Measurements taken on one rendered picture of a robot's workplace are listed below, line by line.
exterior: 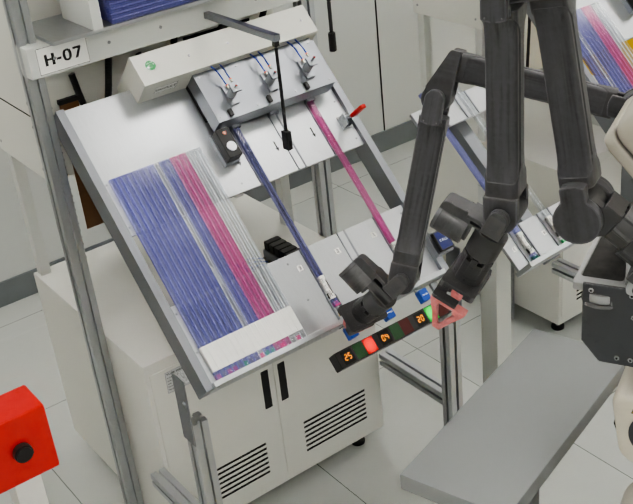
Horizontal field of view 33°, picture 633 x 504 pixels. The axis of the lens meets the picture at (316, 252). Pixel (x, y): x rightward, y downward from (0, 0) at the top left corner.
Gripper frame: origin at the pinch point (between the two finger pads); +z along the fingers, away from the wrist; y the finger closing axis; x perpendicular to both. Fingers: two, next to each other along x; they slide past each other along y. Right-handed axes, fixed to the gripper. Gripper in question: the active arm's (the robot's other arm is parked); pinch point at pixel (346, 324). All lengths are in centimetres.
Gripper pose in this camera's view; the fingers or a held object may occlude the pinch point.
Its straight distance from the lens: 239.5
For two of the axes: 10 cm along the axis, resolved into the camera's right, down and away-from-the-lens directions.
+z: -3.8, 3.7, 8.5
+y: -8.0, 3.3, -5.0
